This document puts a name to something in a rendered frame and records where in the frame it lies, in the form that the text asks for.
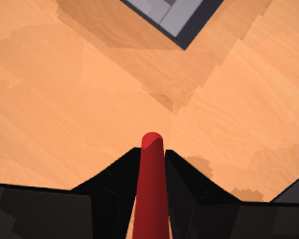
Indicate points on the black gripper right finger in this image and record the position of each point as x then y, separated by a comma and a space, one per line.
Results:
200, 209

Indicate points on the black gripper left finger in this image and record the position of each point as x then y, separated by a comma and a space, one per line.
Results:
99, 208

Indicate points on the red peg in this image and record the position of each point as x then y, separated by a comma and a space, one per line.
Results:
151, 216

